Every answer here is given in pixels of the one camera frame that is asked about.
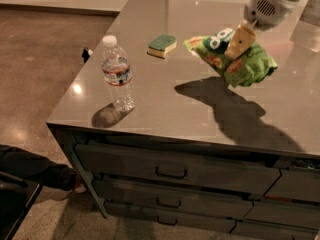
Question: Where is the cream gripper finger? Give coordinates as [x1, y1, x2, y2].
[225, 23, 256, 60]

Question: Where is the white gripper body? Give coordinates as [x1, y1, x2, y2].
[244, 0, 299, 31]

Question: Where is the green rice chip bag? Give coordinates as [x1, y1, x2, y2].
[184, 28, 278, 87]

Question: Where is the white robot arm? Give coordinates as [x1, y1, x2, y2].
[225, 0, 300, 60]

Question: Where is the green yellow sponge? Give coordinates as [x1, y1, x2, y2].
[147, 34, 177, 59]

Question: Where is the clear plastic water bottle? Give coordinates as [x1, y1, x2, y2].
[100, 35, 135, 112]

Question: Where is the grey top left drawer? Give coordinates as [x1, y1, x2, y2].
[75, 144, 280, 194]

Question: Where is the grey drawer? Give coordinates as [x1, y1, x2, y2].
[75, 144, 280, 194]
[104, 202, 236, 233]
[245, 202, 320, 229]
[92, 180, 253, 219]
[231, 222, 317, 240]
[266, 170, 320, 203]

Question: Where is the grey top right drawer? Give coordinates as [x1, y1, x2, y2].
[266, 170, 320, 203]

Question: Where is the small black white object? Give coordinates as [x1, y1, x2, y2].
[82, 47, 93, 62]

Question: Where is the grey middle left drawer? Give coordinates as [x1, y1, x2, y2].
[92, 180, 253, 219]

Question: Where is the grey middle right drawer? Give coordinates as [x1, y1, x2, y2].
[245, 202, 320, 229]

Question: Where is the grey bottom right drawer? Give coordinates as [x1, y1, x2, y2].
[231, 222, 317, 240]

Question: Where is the grey bottom left drawer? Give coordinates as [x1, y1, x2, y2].
[104, 202, 236, 233]

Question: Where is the red white shoe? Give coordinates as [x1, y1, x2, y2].
[73, 178, 87, 194]

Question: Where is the person's leg in black trousers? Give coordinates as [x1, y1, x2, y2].
[0, 145, 77, 191]

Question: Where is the black chair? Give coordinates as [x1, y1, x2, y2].
[0, 172, 42, 240]

